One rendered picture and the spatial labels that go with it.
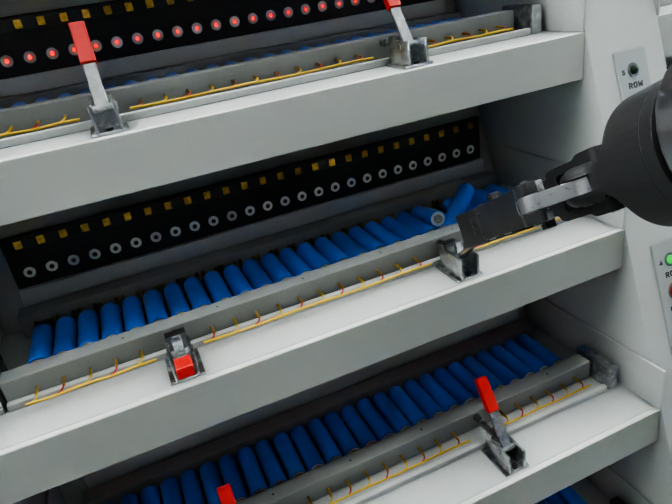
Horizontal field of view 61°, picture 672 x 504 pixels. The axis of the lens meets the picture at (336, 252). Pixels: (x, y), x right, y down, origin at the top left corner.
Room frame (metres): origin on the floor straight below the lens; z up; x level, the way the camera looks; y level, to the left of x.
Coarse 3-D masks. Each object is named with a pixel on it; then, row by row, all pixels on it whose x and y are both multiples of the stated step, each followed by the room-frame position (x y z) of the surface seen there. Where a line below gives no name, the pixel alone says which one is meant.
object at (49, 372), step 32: (384, 256) 0.54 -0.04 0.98; (416, 256) 0.55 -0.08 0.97; (288, 288) 0.51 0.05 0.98; (320, 288) 0.52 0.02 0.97; (160, 320) 0.49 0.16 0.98; (192, 320) 0.48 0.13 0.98; (224, 320) 0.49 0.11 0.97; (64, 352) 0.46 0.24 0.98; (96, 352) 0.46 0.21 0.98; (128, 352) 0.47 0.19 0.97; (0, 384) 0.43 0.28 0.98; (32, 384) 0.44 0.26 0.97; (64, 384) 0.44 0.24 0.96
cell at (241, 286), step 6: (228, 270) 0.57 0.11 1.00; (234, 270) 0.57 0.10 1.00; (240, 270) 0.58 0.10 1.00; (228, 276) 0.56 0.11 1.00; (234, 276) 0.55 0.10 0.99; (240, 276) 0.55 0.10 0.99; (228, 282) 0.56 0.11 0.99; (234, 282) 0.54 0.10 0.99; (240, 282) 0.54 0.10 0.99; (246, 282) 0.54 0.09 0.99; (234, 288) 0.54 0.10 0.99; (240, 288) 0.53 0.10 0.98; (246, 288) 0.53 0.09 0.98; (234, 294) 0.54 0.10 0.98
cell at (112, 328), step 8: (112, 304) 0.54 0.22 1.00; (104, 312) 0.53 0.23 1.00; (112, 312) 0.52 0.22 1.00; (120, 312) 0.54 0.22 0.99; (104, 320) 0.51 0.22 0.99; (112, 320) 0.51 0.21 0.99; (120, 320) 0.52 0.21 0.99; (104, 328) 0.50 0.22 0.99; (112, 328) 0.50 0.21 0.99; (120, 328) 0.50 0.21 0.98; (104, 336) 0.49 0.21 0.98
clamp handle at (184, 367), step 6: (174, 342) 0.44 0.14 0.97; (180, 342) 0.44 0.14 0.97; (174, 348) 0.44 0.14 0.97; (180, 348) 0.44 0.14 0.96; (174, 354) 0.43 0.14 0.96; (180, 354) 0.43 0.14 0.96; (186, 354) 0.42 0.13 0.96; (174, 360) 0.40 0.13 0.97; (180, 360) 0.40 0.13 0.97; (186, 360) 0.39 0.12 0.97; (180, 366) 0.38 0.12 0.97; (186, 366) 0.38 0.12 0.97; (192, 366) 0.38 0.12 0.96; (180, 372) 0.38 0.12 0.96; (186, 372) 0.38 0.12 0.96; (192, 372) 0.38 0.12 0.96; (180, 378) 0.38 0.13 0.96
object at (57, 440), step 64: (384, 192) 0.67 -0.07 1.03; (192, 256) 0.61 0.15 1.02; (512, 256) 0.54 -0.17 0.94; (576, 256) 0.55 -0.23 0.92; (320, 320) 0.49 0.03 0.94; (384, 320) 0.48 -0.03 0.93; (448, 320) 0.51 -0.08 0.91; (128, 384) 0.44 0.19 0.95; (192, 384) 0.43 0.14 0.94; (256, 384) 0.45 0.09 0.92; (0, 448) 0.40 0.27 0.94; (64, 448) 0.40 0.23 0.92; (128, 448) 0.42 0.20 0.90
